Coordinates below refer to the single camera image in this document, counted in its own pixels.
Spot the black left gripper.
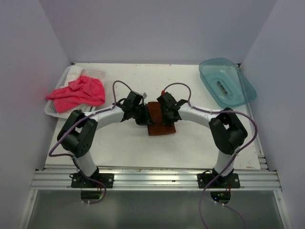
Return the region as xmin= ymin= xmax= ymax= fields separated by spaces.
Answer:
xmin=132 ymin=103 xmax=154 ymax=125

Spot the brown towel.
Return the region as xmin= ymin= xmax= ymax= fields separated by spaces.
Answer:
xmin=147 ymin=102 xmax=176 ymax=136

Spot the pink towel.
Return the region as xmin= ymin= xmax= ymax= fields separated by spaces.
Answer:
xmin=46 ymin=75 xmax=106 ymax=113

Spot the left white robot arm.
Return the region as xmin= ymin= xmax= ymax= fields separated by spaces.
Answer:
xmin=57 ymin=91 xmax=153 ymax=187

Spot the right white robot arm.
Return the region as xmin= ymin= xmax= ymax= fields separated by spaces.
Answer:
xmin=157 ymin=92 xmax=248 ymax=187

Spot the blue transparent plastic tub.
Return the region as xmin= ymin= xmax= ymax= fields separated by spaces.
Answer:
xmin=199 ymin=58 xmax=257 ymax=108

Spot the white plastic basket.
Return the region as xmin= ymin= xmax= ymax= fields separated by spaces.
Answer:
xmin=44 ymin=65 xmax=107 ymax=119

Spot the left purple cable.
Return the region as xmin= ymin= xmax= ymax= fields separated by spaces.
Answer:
xmin=48 ymin=80 xmax=134 ymax=205

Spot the purple cable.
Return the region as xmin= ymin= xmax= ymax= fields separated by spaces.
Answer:
xmin=162 ymin=83 xmax=259 ymax=229
xmin=48 ymin=80 xmax=134 ymax=205

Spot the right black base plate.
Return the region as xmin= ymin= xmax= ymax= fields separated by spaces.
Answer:
xmin=197 ymin=170 xmax=241 ymax=189

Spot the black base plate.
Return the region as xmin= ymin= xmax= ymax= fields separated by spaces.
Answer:
xmin=69 ymin=173 xmax=114 ymax=188
xmin=197 ymin=170 xmax=241 ymax=189

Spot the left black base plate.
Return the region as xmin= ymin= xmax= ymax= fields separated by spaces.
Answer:
xmin=69 ymin=173 xmax=114 ymax=188

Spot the aluminium mounting rail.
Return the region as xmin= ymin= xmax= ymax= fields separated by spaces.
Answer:
xmin=30 ymin=166 xmax=281 ymax=191

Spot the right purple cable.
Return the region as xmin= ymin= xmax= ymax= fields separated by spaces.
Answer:
xmin=162 ymin=83 xmax=259 ymax=229

